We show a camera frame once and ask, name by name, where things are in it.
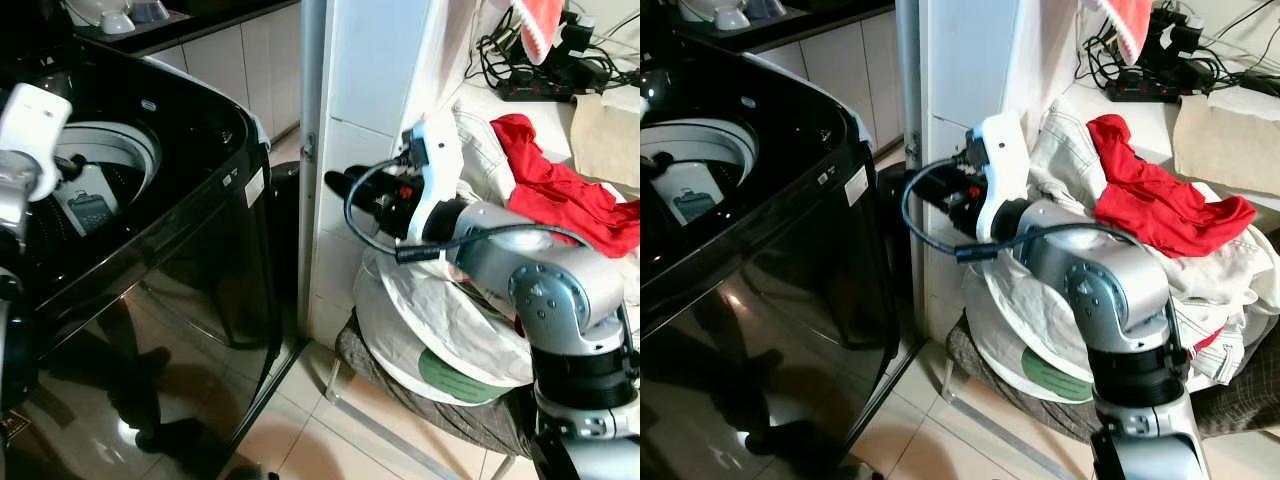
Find black top-load washing machine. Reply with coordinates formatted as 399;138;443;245
0;35;283;480
640;40;899;480

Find grey vertical pipe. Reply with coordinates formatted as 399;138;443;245
895;0;927;176
297;0;330;343

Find beige white garment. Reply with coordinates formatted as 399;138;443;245
1028;98;1280;387
452;100;641;301

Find white bag with green print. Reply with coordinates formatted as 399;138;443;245
962;245;1103;405
352;243;537;406

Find red garment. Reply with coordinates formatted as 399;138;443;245
1086;113;1257;259
489;113;641;259

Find black power strip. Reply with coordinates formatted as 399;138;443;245
1104;78;1183;104
496;78;579;104

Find dark kitchen counter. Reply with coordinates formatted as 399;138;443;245
672;0;897;55
72;0;301;58

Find beige folded cloth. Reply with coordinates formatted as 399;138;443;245
568;88;641;193
1171;88;1280;198

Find red and white hanging cloth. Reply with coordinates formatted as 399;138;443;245
1084;0;1154;67
508;0;568;67

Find black power adapter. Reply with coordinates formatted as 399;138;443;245
1148;8;1213;63
553;10;598;63

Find white pot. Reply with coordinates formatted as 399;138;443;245
676;0;779;33
64;0;171;37

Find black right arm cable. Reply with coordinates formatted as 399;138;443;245
902;158;1146;265
344;158;593;265

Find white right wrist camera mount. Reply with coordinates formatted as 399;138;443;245
400;118;467;243
965;112;1033;243

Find tangled black cables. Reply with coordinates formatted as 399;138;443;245
1074;0;1280;96
474;5;641;96

